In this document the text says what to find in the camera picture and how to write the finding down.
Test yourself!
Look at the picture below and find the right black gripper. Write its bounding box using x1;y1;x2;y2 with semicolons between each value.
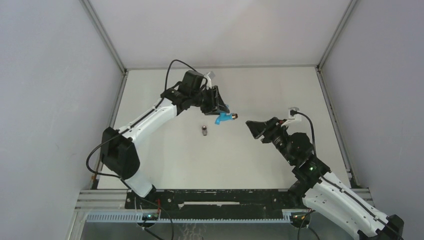
245;116;295;165

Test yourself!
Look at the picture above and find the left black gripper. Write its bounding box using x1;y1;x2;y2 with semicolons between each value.
189;85;229;116

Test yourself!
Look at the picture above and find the blue plastic water faucet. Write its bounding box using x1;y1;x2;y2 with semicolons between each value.
214;111;238;125

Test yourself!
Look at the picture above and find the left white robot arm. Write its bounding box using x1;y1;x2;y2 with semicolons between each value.
100;70;238;209

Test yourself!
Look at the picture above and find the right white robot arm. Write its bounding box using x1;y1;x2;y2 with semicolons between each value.
246;117;405;240

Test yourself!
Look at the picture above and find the small metal pipe fitting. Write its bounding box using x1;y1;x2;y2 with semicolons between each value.
201;125;208;136

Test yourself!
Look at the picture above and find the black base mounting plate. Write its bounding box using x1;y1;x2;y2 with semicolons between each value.
124;189;306;221

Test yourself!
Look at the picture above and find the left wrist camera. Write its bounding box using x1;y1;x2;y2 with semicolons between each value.
203;71;216;89

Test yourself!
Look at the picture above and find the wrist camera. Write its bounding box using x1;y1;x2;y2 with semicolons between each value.
203;71;216;89
282;107;302;126

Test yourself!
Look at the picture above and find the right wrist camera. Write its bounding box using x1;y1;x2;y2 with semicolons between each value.
282;107;302;126

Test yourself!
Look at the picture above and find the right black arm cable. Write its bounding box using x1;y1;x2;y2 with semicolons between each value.
291;110;403;240

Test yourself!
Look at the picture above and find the white slotted cable duct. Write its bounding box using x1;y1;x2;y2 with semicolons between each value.
85;211;292;224

